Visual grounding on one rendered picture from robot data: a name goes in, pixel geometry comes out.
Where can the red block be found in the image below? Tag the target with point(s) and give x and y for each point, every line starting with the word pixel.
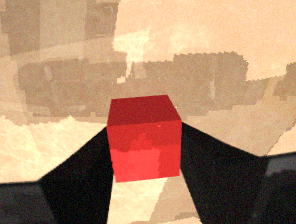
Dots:
pixel 144 135

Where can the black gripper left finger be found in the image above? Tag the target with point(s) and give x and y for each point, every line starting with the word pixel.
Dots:
pixel 76 191

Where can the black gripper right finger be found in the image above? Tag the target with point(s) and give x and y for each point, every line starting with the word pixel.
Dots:
pixel 229 185

